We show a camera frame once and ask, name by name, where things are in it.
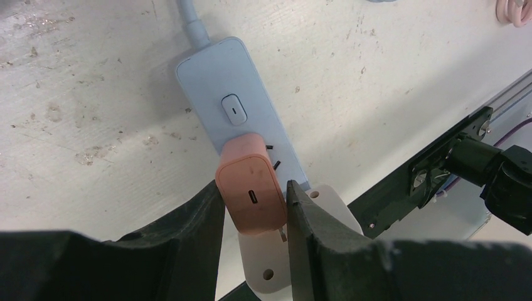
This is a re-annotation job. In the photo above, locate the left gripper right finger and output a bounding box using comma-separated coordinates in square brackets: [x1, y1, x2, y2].
[287, 180, 531, 300]

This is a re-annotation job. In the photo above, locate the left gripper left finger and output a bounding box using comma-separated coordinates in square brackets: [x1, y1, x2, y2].
[1, 182, 225, 300]

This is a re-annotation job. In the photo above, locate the pink charger plug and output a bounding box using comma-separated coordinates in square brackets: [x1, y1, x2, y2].
[215, 133, 287, 236]

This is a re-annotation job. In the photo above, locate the light blue power strip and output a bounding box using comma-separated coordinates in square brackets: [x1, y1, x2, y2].
[176, 37, 311, 191]

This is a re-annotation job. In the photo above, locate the white adapter plug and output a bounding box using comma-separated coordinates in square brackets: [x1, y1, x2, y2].
[238, 184, 363, 300]

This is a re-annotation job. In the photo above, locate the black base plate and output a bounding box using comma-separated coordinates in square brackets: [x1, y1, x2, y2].
[348, 107, 493, 238]

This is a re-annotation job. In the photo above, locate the light blue cable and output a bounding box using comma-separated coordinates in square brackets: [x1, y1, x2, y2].
[178, 0, 212, 50]

